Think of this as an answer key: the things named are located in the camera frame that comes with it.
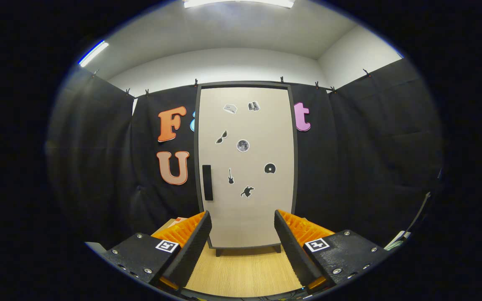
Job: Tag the black backdrop cloth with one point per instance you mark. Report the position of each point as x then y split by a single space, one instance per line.
349 167

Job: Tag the white and green object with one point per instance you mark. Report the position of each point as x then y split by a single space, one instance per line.
398 240

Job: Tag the narrow ceiling light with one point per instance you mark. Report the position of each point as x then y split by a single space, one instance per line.
93 53

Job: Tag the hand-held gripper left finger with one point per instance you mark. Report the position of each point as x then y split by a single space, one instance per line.
191 255

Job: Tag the beige book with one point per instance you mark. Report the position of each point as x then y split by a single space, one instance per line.
174 222

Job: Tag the long ceiling light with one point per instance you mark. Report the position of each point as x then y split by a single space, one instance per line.
241 3

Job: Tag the dark grey shoe cabinet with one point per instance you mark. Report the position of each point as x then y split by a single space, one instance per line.
245 84

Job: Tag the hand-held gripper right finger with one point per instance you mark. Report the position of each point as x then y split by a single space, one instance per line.
293 251

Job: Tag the beige shoe cabinet door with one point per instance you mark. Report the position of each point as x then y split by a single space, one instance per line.
245 125

